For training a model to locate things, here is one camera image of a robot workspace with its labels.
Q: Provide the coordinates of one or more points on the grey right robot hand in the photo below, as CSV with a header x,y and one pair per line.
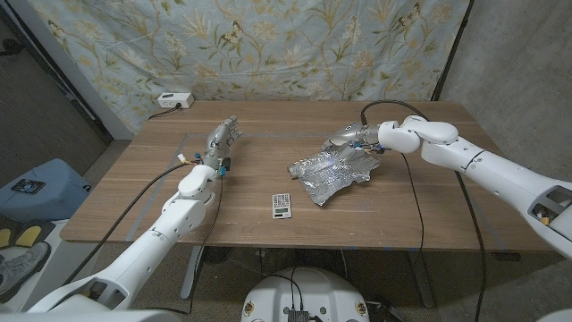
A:
x,y
353,134

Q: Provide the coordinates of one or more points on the black backdrop stand pole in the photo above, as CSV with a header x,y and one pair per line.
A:
x,y
451,51

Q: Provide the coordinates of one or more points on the white robot torso base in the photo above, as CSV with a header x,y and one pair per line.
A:
x,y
313,290

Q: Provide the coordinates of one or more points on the white table leg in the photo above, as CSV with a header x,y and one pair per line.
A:
x,y
191,273

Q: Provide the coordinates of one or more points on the floral printed backdrop cloth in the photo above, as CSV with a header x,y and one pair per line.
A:
x,y
268,49

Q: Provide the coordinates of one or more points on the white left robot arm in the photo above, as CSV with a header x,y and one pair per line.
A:
x,y
152,243

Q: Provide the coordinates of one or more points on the yellow foot pedal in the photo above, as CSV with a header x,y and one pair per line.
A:
x,y
28,236
4,238

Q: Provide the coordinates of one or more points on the aluminum foil sheet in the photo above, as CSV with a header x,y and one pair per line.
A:
x,y
330,176

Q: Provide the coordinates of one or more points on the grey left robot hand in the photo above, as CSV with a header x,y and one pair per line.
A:
x,y
220,141

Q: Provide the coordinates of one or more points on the white power outlet box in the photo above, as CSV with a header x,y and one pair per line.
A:
x,y
175,100

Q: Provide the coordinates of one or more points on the small white calculator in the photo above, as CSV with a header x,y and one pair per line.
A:
x,y
281,205

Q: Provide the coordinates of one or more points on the black card with print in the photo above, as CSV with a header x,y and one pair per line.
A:
x,y
28,186

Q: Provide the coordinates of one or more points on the grey sneaker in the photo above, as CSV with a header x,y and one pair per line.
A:
x,y
22,266

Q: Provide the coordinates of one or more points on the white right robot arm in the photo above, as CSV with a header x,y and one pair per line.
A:
x,y
491,172

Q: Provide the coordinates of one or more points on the grey table leg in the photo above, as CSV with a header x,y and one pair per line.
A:
x,y
422,282

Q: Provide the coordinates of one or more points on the grey-white slanted frame post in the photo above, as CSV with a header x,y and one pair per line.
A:
x,y
71,71

